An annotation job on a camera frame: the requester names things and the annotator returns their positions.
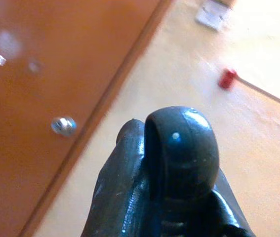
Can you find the silver round door knob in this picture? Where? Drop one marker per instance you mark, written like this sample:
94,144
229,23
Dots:
63,126

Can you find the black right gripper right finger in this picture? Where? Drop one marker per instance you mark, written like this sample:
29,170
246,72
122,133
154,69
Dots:
231,212

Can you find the brown wooden door frame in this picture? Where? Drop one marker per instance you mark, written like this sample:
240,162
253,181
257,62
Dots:
105,98

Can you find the orange-brown wooden door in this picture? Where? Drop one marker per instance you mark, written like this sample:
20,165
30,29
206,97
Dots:
43,93

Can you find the white wall plate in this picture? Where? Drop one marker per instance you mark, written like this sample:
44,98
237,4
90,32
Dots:
212,14

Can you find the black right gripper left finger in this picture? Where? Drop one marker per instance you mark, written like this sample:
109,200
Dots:
120,187

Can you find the small red object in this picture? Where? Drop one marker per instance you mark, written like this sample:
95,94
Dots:
227,78

